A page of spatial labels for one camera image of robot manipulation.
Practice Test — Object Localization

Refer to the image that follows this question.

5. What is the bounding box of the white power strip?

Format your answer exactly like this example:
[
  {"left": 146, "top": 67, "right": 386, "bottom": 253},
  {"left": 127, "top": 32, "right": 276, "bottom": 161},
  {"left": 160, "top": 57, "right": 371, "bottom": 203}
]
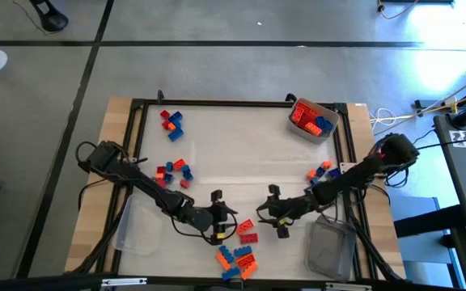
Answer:
[{"left": 443, "top": 95, "right": 460, "bottom": 113}]

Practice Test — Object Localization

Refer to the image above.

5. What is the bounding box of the black stand foot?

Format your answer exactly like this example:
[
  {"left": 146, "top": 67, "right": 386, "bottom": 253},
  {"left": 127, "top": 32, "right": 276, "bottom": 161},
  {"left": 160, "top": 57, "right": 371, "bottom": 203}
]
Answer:
[{"left": 28, "top": 0, "right": 70, "bottom": 33}]

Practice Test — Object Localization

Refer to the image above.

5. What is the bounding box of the black aluminium table frame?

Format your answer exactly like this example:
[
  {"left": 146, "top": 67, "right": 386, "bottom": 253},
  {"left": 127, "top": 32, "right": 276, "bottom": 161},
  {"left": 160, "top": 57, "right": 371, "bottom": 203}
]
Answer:
[{"left": 70, "top": 89, "right": 406, "bottom": 284}]

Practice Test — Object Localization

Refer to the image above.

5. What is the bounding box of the yellow floor cable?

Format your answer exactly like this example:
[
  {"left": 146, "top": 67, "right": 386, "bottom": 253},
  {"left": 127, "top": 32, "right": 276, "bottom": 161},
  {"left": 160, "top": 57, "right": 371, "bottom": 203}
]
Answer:
[{"left": 372, "top": 86, "right": 466, "bottom": 122}]

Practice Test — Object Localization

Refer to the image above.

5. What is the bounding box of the white plastic bin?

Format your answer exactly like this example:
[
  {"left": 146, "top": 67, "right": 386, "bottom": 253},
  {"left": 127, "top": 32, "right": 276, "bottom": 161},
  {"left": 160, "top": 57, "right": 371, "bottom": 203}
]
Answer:
[{"left": 287, "top": 97, "right": 341, "bottom": 145}]

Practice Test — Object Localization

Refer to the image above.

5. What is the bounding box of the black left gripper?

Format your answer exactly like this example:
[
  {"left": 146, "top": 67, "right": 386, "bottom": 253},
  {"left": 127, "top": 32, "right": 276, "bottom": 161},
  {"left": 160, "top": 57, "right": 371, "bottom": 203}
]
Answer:
[{"left": 210, "top": 188, "right": 239, "bottom": 247}]

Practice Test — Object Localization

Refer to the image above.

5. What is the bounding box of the white floor cable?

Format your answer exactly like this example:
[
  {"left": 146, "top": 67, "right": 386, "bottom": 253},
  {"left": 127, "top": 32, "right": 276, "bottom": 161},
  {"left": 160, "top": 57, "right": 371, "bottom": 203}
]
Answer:
[{"left": 369, "top": 107, "right": 398, "bottom": 127}]

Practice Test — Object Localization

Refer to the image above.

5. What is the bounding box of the silver bracket plate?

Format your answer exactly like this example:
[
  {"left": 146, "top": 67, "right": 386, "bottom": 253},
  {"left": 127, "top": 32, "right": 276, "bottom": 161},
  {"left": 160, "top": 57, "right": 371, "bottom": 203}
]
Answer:
[
  {"left": 101, "top": 277, "right": 148, "bottom": 287},
  {"left": 324, "top": 282, "right": 374, "bottom": 291}
]

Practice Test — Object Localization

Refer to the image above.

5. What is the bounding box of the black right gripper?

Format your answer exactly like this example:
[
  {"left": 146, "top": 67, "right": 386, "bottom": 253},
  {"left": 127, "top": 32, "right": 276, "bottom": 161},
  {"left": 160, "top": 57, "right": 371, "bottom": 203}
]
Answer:
[{"left": 256, "top": 183, "right": 317, "bottom": 239}]

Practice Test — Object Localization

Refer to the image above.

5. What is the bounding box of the clear plastic container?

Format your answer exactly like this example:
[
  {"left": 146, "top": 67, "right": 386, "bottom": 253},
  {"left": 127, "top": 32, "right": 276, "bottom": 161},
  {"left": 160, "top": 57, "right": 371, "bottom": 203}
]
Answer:
[
  {"left": 112, "top": 193, "right": 164, "bottom": 256},
  {"left": 303, "top": 213, "right": 358, "bottom": 283}
]

